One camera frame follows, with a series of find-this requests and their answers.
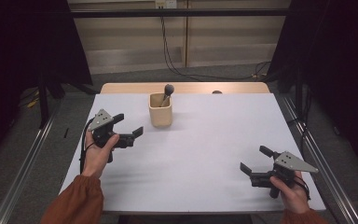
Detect black floor cable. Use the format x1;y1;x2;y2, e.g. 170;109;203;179
286;90;312;157

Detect left hand-held gripper cable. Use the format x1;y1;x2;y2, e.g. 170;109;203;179
79;119;96;175

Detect cream square cup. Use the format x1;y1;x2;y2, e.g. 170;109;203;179
147;91;173;128

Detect right hand-held gripper cable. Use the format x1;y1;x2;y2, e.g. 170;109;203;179
293;175;311;202

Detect dark curtain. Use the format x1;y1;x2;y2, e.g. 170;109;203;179
267;0;358;175
0;0;93;167

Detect person's left hand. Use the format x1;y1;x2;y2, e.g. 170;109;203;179
81;129;120;180

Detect black hanging cable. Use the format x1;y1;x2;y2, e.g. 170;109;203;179
159;7;272;82

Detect black horizontal bar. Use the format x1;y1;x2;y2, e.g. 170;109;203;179
70;8;291;19

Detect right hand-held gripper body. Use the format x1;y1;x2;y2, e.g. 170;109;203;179
250;150;320;199

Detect hand-held gripper cable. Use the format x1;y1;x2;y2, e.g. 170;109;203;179
79;119;96;175
293;175;311;202

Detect person's right hand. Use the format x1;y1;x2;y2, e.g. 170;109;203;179
268;174;310;216

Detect black stand leg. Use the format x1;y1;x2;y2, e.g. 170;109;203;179
36;69;51;129

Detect metal floor rail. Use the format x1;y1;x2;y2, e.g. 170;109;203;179
0;106;62;224
279;93;358;224

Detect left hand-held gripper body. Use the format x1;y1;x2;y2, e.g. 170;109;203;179
88;108;136;164

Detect white wall socket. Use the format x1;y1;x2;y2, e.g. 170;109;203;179
155;0;178;9

